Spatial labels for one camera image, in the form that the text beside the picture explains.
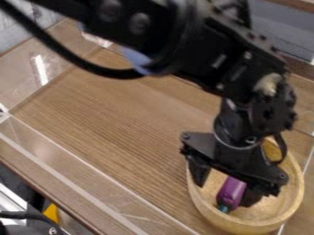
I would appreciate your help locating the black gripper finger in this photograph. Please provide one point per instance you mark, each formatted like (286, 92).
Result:
(253, 195)
(200, 168)

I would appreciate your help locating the black device with yellow label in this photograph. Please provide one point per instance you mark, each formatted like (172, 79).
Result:
(58, 219)

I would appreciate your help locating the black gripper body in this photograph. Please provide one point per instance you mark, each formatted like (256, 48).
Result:
(245, 163)

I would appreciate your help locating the brown wooden bowl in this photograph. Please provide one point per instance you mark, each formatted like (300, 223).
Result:
(268, 215)

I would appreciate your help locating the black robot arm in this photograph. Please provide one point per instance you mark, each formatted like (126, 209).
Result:
(186, 37)

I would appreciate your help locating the purple toy eggplant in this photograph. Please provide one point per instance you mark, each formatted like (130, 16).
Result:
(230, 194)

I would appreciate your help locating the clear acrylic corner bracket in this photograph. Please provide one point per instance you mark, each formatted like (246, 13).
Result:
(101, 42)

